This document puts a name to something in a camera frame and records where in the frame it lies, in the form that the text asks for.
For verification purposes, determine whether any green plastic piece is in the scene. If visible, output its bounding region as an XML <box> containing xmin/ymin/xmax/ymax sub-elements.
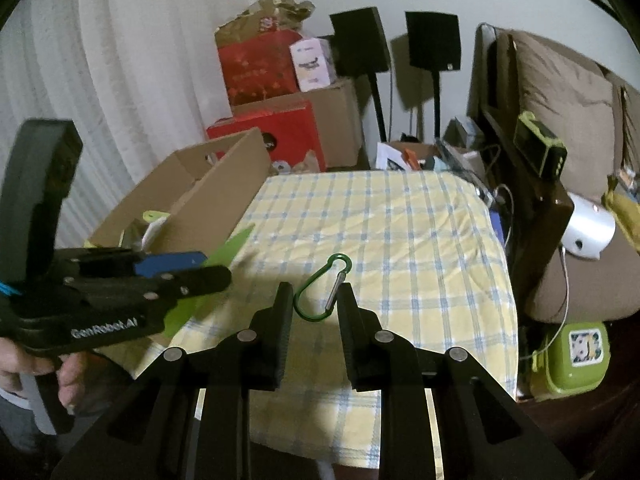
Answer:
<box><xmin>160</xmin><ymin>223</ymin><xmax>255</xmax><ymax>344</ymax></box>

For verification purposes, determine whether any green carabiner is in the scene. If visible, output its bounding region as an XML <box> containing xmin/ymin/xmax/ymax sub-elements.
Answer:
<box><xmin>293</xmin><ymin>252</ymin><xmax>352</xmax><ymax>323</ymax></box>

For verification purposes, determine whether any white floral cloth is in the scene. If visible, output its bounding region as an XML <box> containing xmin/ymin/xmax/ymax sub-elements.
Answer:
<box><xmin>118</xmin><ymin>210</ymin><xmax>170</xmax><ymax>252</ymax></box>

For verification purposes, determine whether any person's left hand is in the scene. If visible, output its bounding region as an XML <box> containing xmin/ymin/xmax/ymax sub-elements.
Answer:
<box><xmin>0</xmin><ymin>338</ymin><xmax>89</xmax><ymax>408</ymax></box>

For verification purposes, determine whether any open cardboard box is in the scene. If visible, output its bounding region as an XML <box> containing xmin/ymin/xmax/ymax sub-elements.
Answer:
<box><xmin>89</xmin><ymin>128</ymin><xmax>271</xmax><ymax>255</ymax></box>

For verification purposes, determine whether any yellow plaid cloth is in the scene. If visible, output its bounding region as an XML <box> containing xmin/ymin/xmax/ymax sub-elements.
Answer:
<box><xmin>98</xmin><ymin>169</ymin><xmax>520</xmax><ymax>470</ymax></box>

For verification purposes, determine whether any box of clutter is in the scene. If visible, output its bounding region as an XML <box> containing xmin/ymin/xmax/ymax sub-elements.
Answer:
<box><xmin>374</xmin><ymin>117</ymin><xmax>512</xmax><ymax>209</ymax></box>

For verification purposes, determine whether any red box with hole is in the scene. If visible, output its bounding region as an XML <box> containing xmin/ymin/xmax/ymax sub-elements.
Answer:
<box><xmin>206</xmin><ymin>101</ymin><xmax>326</xmax><ymax>174</ymax></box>

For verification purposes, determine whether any green lunch box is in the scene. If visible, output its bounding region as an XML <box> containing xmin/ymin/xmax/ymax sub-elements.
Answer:
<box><xmin>528</xmin><ymin>322</ymin><xmax>611</xmax><ymax>401</ymax></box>

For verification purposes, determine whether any large brown cardboard box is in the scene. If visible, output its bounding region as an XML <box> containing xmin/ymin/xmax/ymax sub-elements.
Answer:
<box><xmin>231</xmin><ymin>78</ymin><xmax>366</xmax><ymax>169</ymax></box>

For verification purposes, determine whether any red gift bag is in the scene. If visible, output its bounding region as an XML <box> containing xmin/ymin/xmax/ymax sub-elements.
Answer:
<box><xmin>218</xmin><ymin>30</ymin><xmax>303</xmax><ymax>107</ymax></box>

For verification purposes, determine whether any white rounded lamp device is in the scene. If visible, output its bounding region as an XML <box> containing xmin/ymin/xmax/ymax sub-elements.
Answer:
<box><xmin>561</xmin><ymin>193</ymin><xmax>616</xmax><ymax>260</ymax></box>

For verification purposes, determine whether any green black radio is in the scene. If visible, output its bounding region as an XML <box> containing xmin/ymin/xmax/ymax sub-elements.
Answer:
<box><xmin>513</xmin><ymin>110</ymin><xmax>567</xmax><ymax>184</ymax></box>

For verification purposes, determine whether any small white pink box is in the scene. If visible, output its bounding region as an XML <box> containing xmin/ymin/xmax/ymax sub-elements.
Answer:
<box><xmin>290</xmin><ymin>37</ymin><xmax>337</xmax><ymax>92</ymax></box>

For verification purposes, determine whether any black speaker left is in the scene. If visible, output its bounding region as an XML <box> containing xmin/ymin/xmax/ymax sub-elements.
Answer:
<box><xmin>330</xmin><ymin>6</ymin><xmax>390</xmax><ymax>143</ymax></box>

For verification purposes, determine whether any black speaker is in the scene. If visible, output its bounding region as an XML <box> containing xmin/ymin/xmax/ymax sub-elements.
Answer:
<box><xmin>405</xmin><ymin>11</ymin><xmax>462</xmax><ymax>139</ymax></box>
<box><xmin>330</xmin><ymin>6</ymin><xmax>390</xmax><ymax>143</ymax></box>

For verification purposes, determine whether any yellow cloth on sofa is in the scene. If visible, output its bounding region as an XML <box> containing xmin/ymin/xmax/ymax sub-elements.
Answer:
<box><xmin>602</xmin><ymin>190</ymin><xmax>640</xmax><ymax>252</ymax></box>

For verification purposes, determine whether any gold crumpled bag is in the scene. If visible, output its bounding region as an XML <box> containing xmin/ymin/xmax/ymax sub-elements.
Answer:
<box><xmin>214</xmin><ymin>0</ymin><xmax>316</xmax><ymax>48</ymax></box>

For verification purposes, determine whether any black speaker right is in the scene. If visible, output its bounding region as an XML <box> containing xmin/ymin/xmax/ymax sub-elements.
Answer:
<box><xmin>405</xmin><ymin>11</ymin><xmax>462</xmax><ymax>139</ymax></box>

